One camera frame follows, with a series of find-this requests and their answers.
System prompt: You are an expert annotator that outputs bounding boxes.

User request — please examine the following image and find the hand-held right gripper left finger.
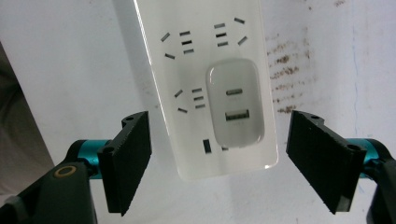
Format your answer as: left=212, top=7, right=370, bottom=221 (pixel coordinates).
left=97, top=110, right=153, bottom=217

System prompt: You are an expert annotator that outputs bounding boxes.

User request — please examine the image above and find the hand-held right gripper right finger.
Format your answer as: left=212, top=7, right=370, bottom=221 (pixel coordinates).
left=285, top=109, right=369, bottom=216

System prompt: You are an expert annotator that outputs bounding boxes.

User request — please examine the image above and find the white power strip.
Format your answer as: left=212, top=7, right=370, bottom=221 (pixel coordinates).
left=134, top=0, right=279, bottom=182

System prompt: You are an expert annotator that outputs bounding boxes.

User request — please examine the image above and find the white charger adapter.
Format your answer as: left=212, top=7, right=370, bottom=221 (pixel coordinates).
left=205, top=58, right=266, bottom=149

